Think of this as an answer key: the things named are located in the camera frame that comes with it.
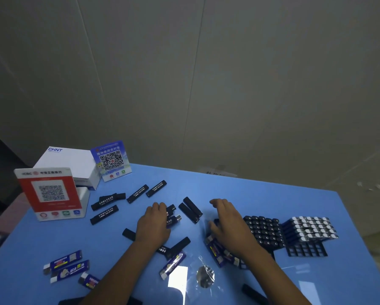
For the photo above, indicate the person's right forearm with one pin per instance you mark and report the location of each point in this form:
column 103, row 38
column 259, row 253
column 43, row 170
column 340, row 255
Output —
column 279, row 282

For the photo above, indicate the blue code sign stand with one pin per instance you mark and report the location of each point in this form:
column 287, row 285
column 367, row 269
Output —
column 111, row 160

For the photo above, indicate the white cardboard box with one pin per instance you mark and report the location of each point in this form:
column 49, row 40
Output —
column 69, row 161

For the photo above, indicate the black grid tray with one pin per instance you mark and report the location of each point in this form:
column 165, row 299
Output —
column 304, row 250
column 270, row 249

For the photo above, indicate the person's right hand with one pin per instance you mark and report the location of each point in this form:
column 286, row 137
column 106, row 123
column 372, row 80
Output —
column 237, row 233

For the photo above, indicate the row of black lighters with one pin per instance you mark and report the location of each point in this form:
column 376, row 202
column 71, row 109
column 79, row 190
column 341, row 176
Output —
column 266, row 231

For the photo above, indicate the row of blue lighters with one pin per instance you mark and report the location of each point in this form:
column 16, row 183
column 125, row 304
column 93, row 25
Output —
column 310, row 228

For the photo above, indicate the red code sign stand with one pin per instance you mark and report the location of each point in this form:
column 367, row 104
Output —
column 50, row 192

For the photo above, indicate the black slim lighter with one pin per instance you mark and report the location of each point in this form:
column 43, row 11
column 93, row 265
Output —
column 253, row 295

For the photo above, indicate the dark round disc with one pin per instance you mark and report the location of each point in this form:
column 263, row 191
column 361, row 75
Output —
column 205, row 276

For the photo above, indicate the person's left hand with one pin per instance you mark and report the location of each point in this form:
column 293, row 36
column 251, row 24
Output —
column 153, row 225

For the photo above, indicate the person's left forearm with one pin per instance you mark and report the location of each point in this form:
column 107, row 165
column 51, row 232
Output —
column 120, row 276

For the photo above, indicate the pile of mixed lighters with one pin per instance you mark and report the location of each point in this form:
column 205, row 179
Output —
column 104, row 201

